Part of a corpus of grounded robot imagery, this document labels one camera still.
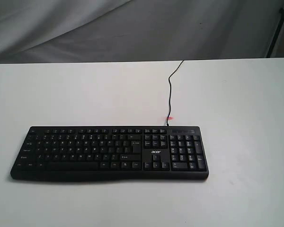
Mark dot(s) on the black acer keyboard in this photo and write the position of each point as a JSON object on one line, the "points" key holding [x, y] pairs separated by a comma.
{"points": [[108, 153]]}

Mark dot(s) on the grey backdrop cloth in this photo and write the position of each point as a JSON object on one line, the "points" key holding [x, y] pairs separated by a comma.
{"points": [[59, 31]]}

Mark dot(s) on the black tripod stand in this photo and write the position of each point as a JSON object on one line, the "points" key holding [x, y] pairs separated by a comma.
{"points": [[271, 52]]}

